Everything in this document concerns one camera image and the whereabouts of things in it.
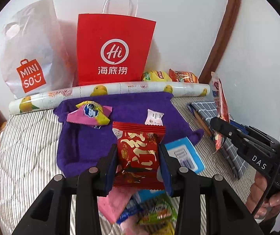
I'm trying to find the small white candy packet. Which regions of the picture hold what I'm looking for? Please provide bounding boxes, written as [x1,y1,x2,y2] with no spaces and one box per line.
[144,109,164,126]

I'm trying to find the purple towel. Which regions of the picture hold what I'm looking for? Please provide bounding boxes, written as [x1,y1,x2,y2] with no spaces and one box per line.
[54,92,204,178]

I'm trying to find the yellow chips bag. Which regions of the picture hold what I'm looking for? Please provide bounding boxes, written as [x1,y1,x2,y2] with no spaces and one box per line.
[142,70,172,82]

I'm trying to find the orange chips bag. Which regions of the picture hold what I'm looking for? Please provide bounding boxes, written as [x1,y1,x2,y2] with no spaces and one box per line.
[168,69,198,83]

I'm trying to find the white Miniso plastic bag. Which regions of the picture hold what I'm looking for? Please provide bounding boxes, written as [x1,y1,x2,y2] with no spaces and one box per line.
[0,0,75,99]

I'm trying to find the blue snack packet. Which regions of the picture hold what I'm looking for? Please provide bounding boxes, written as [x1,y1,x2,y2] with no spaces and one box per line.
[116,189,165,224]

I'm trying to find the pink yellow snack packet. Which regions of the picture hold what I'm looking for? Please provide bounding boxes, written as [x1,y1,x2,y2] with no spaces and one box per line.
[66,101,112,128]

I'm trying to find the light pink candy packet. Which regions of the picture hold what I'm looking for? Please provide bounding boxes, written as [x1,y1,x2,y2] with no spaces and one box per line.
[120,215,149,235]

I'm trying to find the striped mattress cover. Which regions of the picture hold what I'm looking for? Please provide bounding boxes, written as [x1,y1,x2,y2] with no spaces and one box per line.
[0,97,256,234]

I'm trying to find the rolled duck print paper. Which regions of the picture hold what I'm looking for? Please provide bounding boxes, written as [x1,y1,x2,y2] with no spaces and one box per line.
[8,81,210,115]

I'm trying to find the grey checked cloth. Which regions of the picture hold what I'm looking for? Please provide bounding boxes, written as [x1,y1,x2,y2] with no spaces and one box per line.
[187,100,256,179]

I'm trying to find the red gold snack packet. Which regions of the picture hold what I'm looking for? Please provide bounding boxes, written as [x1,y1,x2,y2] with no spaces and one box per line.
[112,121,165,190]

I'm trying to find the green snack packet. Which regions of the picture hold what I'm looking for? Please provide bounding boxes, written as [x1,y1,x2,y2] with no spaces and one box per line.
[137,193,177,225]

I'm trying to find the blue white box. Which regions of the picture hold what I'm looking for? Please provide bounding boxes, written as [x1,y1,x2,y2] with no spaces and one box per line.
[165,137,205,174]

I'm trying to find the red Haidilao paper bag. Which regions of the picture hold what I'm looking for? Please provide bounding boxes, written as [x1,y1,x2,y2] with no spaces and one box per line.
[76,10,156,86]

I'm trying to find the right hand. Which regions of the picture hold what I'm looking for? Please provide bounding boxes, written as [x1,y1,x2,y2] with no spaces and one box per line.
[245,171,280,220]

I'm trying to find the brown door frame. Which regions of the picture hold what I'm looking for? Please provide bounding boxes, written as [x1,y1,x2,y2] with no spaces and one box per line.
[198,0,241,84]

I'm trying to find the red white long snack packet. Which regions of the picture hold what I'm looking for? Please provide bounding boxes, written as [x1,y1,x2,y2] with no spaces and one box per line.
[211,72,230,152]

